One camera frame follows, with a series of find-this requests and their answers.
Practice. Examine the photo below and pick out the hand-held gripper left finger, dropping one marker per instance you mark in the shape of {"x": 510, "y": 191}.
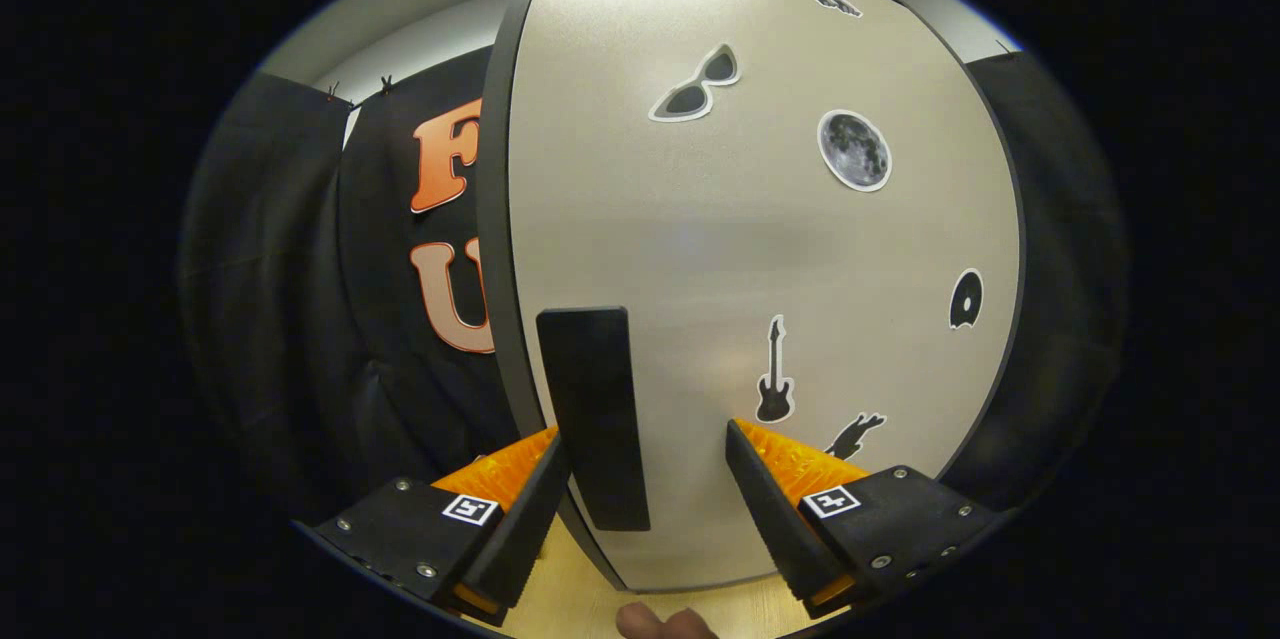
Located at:
{"x": 530, "y": 514}

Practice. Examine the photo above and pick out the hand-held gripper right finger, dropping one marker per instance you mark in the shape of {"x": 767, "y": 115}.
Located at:
{"x": 770, "y": 519}

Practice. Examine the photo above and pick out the dark grey shoe cabinet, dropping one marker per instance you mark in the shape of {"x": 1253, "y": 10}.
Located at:
{"x": 492, "y": 219}

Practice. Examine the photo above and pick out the black backdrop cloth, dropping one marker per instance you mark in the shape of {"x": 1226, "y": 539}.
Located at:
{"x": 280, "y": 319}

